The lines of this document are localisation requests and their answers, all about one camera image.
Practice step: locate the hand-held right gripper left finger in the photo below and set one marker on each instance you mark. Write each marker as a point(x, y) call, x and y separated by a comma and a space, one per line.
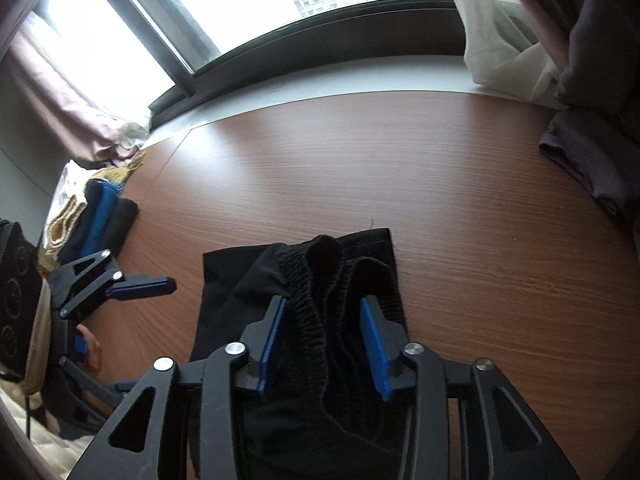
point(272, 350)

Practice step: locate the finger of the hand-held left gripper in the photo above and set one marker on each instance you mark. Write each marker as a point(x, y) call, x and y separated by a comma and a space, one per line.
point(95, 387)
point(145, 287)

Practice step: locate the cream pants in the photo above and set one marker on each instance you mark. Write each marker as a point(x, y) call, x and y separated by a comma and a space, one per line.
point(65, 210)

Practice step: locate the stack of folded clothes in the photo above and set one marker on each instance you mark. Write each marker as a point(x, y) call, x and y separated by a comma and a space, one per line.
point(120, 174)

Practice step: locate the dark grey curtain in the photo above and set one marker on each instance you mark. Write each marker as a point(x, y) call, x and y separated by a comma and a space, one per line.
point(600, 110)

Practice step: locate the navy pants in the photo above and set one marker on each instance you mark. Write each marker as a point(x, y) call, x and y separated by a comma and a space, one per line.
point(82, 230)

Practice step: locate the pink curtain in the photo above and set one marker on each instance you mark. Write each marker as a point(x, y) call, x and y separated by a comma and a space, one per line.
point(65, 95)
point(545, 5)

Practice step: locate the grey window sill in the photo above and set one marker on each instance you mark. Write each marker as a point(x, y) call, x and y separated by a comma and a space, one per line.
point(325, 80)

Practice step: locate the blue pants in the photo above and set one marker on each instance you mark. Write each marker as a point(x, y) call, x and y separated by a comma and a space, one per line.
point(102, 215)

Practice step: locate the white sheer curtain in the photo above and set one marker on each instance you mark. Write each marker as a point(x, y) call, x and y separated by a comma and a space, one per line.
point(132, 135)
point(500, 50)

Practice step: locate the person's left hand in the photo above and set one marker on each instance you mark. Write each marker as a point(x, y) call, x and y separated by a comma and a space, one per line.
point(92, 355)

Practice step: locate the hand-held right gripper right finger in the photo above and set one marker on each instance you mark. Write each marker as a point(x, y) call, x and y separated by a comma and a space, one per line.
point(375, 355)

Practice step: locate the black pants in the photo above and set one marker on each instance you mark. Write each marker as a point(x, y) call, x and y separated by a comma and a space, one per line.
point(320, 280)
point(120, 225)

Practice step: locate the dark window frame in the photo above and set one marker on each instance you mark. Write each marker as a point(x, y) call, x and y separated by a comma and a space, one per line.
point(350, 25)

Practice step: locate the folded black pants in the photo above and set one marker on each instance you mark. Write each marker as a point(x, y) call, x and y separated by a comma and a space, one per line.
point(120, 225)

